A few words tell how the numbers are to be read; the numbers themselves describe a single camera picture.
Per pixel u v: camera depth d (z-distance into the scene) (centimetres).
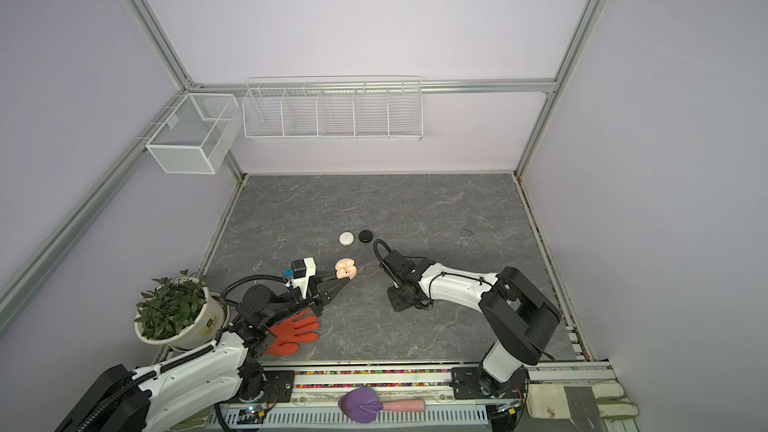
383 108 105
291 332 80
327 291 68
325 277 71
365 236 102
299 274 62
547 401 70
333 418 71
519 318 45
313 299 65
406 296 64
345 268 70
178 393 48
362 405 69
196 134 96
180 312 69
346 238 100
